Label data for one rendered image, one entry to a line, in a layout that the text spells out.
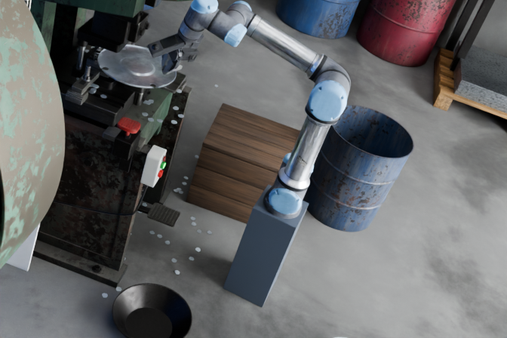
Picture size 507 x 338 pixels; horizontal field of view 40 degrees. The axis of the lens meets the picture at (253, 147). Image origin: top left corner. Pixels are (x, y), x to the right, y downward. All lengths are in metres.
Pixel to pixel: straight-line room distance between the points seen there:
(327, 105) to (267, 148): 0.99
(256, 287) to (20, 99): 1.97
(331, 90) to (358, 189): 1.16
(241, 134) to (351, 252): 0.77
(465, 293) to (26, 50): 2.78
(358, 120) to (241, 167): 0.75
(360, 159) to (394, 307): 0.67
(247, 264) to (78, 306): 0.67
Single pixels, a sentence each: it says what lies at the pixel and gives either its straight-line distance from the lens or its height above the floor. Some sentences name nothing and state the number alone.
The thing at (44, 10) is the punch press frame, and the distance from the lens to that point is 2.49.
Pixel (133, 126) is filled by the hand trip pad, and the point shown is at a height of 0.76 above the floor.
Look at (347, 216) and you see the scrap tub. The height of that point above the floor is 0.10.
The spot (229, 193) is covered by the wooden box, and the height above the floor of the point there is 0.14.
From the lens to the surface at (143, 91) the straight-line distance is 2.64.
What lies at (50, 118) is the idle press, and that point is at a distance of 1.12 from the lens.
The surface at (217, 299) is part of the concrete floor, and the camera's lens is 2.91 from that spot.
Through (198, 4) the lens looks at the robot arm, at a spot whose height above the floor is 1.19.
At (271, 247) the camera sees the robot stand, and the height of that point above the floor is 0.32.
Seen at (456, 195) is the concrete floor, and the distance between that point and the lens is 4.17.
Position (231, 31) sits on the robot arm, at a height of 1.14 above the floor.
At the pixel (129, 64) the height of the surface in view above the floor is 0.79.
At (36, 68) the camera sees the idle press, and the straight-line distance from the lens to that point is 1.09.
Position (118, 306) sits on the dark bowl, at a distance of 2.73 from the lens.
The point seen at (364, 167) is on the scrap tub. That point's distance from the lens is 3.24.
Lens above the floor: 2.09
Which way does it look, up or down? 33 degrees down
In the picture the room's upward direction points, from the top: 19 degrees clockwise
